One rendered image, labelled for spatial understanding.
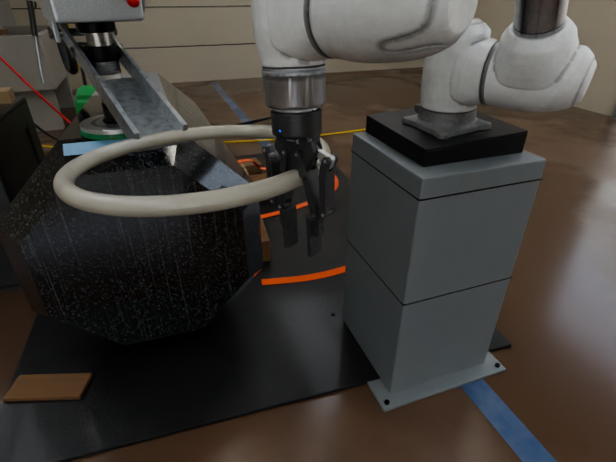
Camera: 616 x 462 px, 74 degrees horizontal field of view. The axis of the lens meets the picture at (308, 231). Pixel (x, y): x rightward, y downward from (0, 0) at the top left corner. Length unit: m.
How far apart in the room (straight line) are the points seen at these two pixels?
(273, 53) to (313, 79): 0.06
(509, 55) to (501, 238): 0.52
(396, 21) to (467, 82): 0.72
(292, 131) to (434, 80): 0.66
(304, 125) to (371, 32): 0.18
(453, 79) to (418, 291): 0.58
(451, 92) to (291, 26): 0.70
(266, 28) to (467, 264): 0.94
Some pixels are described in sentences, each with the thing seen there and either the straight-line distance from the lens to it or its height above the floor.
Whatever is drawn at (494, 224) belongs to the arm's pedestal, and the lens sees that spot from 1.29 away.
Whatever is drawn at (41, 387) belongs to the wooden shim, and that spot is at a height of 0.03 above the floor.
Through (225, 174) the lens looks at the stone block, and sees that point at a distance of 1.41.
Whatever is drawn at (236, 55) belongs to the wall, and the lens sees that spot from 6.91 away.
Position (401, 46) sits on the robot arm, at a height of 1.14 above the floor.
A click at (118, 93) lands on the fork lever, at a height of 0.96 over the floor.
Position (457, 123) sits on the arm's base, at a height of 0.88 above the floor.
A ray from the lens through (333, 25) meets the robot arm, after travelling 0.50.
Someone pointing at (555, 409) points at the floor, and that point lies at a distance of 1.69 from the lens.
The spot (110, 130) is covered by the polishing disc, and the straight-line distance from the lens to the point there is 1.33.
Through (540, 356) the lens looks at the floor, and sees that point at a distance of 1.85.
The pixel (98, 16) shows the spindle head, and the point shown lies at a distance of 1.29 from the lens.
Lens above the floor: 1.19
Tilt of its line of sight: 30 degrees down
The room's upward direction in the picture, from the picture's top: straight up
